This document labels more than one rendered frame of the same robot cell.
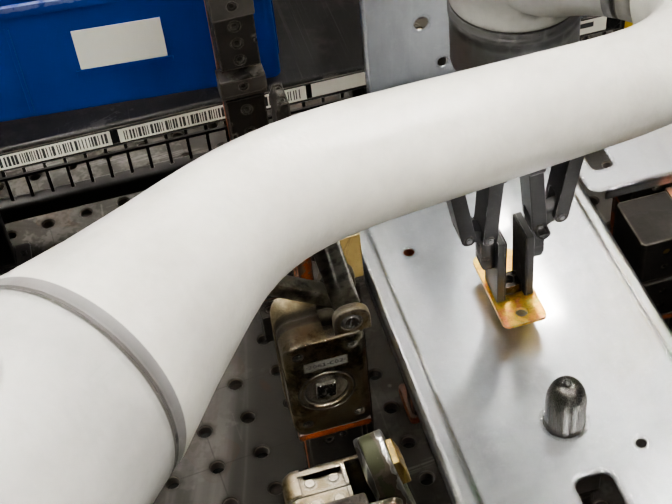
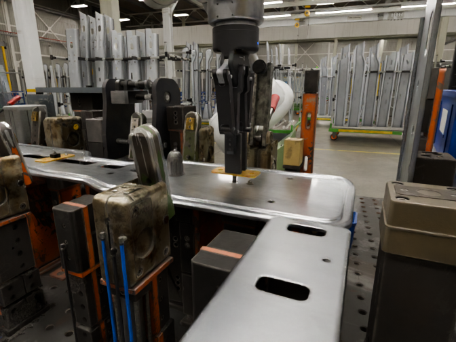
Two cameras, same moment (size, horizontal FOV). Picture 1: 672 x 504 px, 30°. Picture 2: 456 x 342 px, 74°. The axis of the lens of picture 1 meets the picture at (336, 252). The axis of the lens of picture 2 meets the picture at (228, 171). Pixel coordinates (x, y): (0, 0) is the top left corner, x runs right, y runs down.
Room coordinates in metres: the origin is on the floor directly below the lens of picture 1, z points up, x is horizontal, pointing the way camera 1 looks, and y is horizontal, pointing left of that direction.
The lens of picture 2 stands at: (0.99, -0.59, 1.17)
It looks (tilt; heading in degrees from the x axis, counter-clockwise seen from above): 15 degrees down; 124
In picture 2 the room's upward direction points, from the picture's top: straight up
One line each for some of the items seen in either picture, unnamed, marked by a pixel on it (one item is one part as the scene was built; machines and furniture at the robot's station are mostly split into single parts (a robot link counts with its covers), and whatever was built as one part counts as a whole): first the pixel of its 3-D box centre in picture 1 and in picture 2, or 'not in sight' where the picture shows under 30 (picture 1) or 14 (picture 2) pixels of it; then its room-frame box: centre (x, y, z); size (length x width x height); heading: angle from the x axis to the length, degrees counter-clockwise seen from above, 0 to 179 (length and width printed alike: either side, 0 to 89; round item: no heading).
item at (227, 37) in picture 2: not in sight; (235, 58); (0.70, -0.14, 1.21); 0.08 x 0.07 x 0.09; 100
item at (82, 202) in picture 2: not in sight; (90, 283); (0.54, -0.34, 0.84); 0.11 x 0.08 x 0.29; 100
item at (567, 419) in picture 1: (565, 407); (175, 165); (0.58, -0.16, 1.02); 0.03 x 0.03 x 0.07
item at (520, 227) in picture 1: (523, 254); (233, 153); (0.71, -0.15, 1.06); 0.03 x 0.01 x 0.07; 10
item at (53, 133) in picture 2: not in sight; (69, 178); (0.05, -0.10, 0.89); 0.13 x 0.11 x 0.38; 100
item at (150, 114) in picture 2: not in sight; (145, 165); (0.30, 0.00, 0.94); 0.18 x 0.13 x 0.49; 10
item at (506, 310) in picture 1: (508, 283); (235, 169); (0.70, -0.14, 1.02); 0.08 x 0.04 x 0.01; 10
